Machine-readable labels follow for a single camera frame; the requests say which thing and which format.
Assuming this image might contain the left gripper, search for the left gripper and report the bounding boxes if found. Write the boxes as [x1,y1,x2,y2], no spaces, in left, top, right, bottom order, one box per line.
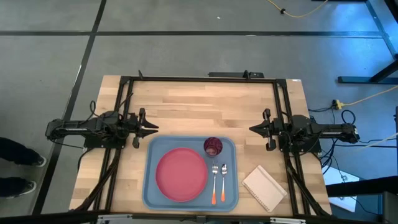
[126,107,160,149]

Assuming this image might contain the yellow floor cable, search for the yellow floor cable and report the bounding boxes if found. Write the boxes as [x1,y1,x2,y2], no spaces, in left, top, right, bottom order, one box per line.
[266,0,330,19]

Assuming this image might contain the person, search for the person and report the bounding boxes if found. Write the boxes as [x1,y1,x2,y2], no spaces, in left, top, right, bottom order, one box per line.
[0,136,48,199]

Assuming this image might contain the black bar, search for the black bar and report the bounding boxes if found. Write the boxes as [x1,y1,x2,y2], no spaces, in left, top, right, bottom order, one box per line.
[325,175,398,198]

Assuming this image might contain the red round plate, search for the red round plate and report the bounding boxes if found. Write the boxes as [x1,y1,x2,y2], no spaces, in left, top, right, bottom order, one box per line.
[155,147,209,203]

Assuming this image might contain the yellow hanging power cable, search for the yellow hanging power cable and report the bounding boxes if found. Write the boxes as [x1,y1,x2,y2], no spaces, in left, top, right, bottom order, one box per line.
[340,85,398,108]

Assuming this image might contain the fork with orange handle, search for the fork with orange handle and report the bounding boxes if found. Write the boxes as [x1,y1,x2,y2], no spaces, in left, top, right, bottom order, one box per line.
[211,161,219,206]

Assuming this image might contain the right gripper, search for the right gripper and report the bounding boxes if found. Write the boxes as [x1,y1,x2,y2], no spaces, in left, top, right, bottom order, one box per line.
[248,108,283,152]

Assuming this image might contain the black aluminium table frame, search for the black aluminium table frame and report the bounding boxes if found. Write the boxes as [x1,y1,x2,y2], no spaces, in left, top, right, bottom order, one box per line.
[74,70,332,218]

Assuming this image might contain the spoon with orange handle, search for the spoon with orange handle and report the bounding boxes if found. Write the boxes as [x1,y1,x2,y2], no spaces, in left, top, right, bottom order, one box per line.
[220,163,228,203]

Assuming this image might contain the black power cable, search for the black power cable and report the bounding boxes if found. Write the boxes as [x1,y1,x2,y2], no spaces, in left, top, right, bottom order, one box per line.
[307,105,398,169]

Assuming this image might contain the white board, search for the white board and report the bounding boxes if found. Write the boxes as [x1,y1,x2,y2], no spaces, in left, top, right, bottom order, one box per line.
[322,166,361,213]

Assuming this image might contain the black steel table legs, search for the black steel table legs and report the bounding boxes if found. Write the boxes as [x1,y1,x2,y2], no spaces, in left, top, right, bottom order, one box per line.
[337,0,398,85]

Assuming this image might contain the blue plastic tray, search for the blue plastic tray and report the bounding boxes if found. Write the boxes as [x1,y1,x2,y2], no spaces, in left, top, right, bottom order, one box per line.
[142,134,239,213]

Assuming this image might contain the black crossbar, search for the black crossbar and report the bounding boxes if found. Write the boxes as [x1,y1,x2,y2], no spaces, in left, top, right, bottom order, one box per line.
[0,210,398,224]

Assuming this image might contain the beige spiral notebook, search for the beige spiral notebook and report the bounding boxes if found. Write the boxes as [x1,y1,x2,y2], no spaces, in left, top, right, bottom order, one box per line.
[241,164,288,213]

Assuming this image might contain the black mounting bracket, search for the black mounting bracket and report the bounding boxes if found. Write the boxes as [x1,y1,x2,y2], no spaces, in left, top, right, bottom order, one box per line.
[208,70,265,79]

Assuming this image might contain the red faceted plastic cup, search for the red faceted plastic cup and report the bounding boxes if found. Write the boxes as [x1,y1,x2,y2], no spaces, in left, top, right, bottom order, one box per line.
[203,136,224,157]

